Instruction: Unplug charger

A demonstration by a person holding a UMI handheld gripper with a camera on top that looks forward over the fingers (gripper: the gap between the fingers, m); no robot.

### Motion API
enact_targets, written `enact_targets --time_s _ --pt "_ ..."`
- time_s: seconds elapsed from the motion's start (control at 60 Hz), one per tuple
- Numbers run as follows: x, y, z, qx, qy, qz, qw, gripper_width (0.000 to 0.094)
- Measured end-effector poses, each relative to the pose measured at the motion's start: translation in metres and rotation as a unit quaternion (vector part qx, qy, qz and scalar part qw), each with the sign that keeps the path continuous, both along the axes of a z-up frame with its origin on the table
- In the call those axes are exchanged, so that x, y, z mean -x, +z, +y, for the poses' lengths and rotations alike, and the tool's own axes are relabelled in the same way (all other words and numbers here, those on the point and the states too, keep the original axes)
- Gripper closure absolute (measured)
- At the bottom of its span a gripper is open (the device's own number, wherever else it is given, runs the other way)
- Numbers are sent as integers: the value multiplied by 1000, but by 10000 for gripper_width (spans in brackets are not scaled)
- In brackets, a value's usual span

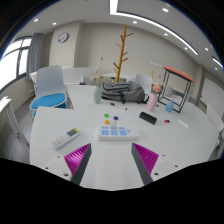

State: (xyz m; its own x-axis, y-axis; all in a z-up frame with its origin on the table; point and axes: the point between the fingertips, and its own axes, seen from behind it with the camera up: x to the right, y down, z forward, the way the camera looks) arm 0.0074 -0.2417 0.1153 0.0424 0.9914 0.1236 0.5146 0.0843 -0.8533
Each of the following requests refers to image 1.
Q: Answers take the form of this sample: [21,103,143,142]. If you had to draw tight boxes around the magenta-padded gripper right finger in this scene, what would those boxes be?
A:
[131,142,183,186]

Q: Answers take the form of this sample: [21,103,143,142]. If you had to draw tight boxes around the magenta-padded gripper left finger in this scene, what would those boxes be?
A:
[41,143,92,186]

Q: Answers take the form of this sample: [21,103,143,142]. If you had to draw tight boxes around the white remote control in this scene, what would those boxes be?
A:
[49,127,81,150]

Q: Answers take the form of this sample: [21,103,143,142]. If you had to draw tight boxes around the black rectangular eraser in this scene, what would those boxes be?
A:
[138,111,158,126]

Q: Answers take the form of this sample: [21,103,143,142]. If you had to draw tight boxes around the small white block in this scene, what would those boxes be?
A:
[177,118,190,130]

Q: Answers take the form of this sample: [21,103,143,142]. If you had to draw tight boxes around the pink vase with flowers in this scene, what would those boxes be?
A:
[146,69,163,112]

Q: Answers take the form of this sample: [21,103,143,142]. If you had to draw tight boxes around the blue vase with stems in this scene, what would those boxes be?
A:
[165,80,179,113]

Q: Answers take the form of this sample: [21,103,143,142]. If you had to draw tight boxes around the black and white marker pen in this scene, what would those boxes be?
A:
[110,102,128,111]

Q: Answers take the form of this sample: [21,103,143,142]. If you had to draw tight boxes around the white chair with blue cushion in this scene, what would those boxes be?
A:
[29,64,69,119]

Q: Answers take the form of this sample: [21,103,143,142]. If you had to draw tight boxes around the green vase with dried flowers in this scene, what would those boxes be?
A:
[91,56,105,105]

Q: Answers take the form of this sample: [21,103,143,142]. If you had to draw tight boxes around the grey backpack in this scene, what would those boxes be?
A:
[100,80,150,104]

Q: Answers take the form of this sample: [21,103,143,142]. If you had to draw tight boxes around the plain white chair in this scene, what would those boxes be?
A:
[134,73,154,95]

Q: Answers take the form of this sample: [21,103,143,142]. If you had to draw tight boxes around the wooden coat rack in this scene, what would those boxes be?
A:
[112,24,134,84]

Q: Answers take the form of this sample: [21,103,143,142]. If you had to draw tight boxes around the grey curtain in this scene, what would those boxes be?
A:
[25,32,44,81]

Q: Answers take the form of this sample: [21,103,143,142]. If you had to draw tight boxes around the window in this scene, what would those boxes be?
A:
[0,36,33,93]

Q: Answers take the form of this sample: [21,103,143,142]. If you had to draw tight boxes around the short ceiling light strip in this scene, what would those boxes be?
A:
[212,56,224,70]

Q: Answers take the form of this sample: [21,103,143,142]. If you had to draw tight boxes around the long ceiling light strip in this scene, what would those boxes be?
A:
[109,0,199,56]

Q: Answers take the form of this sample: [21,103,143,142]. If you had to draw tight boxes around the ceiling spot lights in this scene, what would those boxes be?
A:
[33,6,211,52]

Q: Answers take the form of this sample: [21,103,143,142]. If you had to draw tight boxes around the black frame orange top table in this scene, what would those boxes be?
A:
[157,65,196,114]

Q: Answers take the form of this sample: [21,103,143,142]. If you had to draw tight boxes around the round wall clock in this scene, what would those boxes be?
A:
[57,32,70,44]

